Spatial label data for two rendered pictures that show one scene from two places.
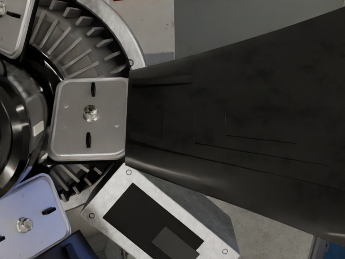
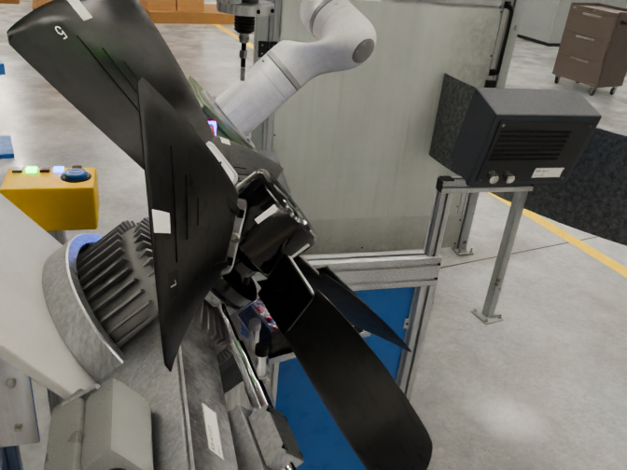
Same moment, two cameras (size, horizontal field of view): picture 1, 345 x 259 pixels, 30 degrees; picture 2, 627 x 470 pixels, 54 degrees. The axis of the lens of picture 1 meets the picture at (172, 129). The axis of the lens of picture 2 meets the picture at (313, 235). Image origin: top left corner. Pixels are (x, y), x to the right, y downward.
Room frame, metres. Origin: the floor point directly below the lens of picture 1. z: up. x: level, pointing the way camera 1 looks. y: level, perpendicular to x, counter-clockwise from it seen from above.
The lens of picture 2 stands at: (0.51, 0.85, 1.56)
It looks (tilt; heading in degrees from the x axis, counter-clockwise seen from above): 28 degrees down; 251
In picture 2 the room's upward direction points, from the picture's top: 6 degrees clockwise
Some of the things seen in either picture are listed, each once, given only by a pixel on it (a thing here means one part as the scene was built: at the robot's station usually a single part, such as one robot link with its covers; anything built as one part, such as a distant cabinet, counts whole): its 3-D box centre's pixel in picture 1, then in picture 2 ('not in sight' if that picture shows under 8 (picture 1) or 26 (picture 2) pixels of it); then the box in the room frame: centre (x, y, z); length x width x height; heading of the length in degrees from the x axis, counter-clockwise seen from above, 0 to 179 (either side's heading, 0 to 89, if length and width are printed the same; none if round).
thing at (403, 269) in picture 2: not in sight; (252, 278); (0.25, -0.29, 0.82); 0.90 x 0.04 x 0.08; 179
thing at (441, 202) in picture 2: not in sight; (438, 216); (-0.18, -0.28, 0.96); 0.03 x 0.03 x 0.20; 89
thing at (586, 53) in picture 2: not in sight; (597, 49); (-4.62, -5.01, 0.45); 0.68 x 0.47 x 0.90; 103
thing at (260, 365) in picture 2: not in sight; (260, 363); (0.34, 0.19, 0.99); 0.02 x 0.02 x 0.06
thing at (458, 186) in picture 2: not in sight; (485, 184); (-0.28, -0.28, 1.04); 0.24 x 0.03 x 0.03; 179
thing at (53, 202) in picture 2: not in sight; (53, 201); (0.64, -0.30, 1.02); 0.16 x 0.10 x 0.11; 179
